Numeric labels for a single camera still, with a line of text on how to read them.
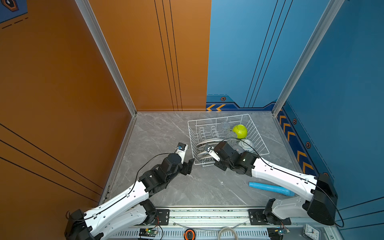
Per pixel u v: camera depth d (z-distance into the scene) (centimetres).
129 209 49
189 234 67
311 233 68
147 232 70
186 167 66
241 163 54
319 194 40
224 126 109
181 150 64
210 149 67
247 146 92
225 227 71
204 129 109
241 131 101
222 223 73
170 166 55
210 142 83
